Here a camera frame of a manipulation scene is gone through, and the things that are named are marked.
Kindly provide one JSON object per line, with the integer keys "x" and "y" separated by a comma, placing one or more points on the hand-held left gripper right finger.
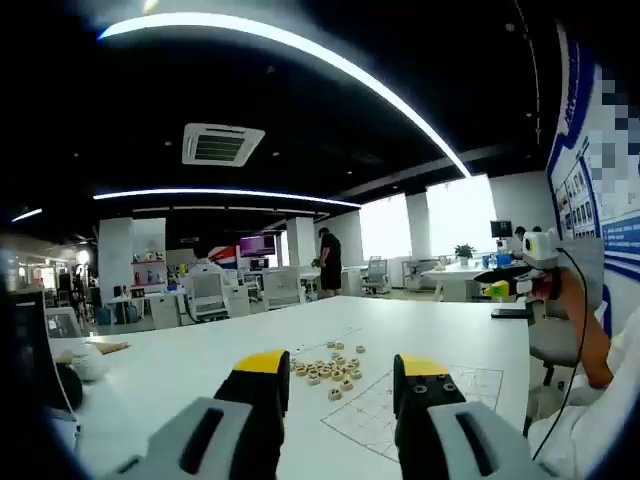
{"x": 450, "y": 440}

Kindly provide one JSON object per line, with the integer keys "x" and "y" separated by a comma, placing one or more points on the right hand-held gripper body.
{"x": 539, "y": 252}

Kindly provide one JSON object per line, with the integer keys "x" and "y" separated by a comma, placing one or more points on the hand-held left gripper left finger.
{"x": 215, "y": 435}

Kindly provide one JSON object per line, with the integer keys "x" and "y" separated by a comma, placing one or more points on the white paper chessboard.
{"x": 370, "y": 425}

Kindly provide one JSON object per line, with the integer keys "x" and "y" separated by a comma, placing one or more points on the pile of chess pieces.
{"x": 330, "y": 371}

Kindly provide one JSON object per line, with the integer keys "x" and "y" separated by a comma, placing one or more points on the person's right hand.
{"x": 547, "y": 287}

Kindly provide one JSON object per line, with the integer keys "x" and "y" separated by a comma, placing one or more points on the blue crate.
{"x": 501, "y": 259}

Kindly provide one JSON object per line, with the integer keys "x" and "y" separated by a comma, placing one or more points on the large potted plant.
{"x": 465, "y": 252}

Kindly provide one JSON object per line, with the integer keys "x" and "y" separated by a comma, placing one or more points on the computer monitor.
{"x": 501, "y": 229}

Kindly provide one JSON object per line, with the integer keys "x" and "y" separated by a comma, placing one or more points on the white office desk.
{"x": 450, "y": 280}

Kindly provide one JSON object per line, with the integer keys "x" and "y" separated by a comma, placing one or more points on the grey office chair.
{"x": 550, "y": 340}

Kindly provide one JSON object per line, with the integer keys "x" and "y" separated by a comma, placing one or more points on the white mesh office chair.
{"x": 378, "y": 272}

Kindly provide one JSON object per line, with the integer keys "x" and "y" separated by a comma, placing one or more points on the white gaming chair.
{"x": 207, "y": 292}

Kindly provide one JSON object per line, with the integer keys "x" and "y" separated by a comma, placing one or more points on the person in white shirt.
{"x": 595, "y": 435}

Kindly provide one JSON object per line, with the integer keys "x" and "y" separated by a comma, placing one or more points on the white rounded object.
{"x": 87, "y": 360}

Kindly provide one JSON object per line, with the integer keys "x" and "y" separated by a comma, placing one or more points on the black round pouch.
{"x": 67, "y": 387}

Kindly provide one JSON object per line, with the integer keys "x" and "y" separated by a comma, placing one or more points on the shelf of colourful items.
{"x": 147, "y": 272}

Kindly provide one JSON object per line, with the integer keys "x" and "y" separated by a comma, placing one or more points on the small desk screen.
{"x": 64, "y": 322}

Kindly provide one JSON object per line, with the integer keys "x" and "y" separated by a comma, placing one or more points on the thin ceiling light strip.
{"x": 225, "y": 192}

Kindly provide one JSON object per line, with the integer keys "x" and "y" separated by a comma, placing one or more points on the ceiling air conditioner vent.
{"x": 222, "y": 145}

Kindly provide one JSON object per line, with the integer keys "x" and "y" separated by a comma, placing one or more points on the wide ceiling light strip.
{"x": 300, "y": 42}

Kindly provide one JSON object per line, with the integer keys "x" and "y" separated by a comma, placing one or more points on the blue white wall poster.
{"x": 575, "y": 165}

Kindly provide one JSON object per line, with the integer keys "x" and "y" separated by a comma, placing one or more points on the purple wall screen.
{"x": 257, "y": 246}

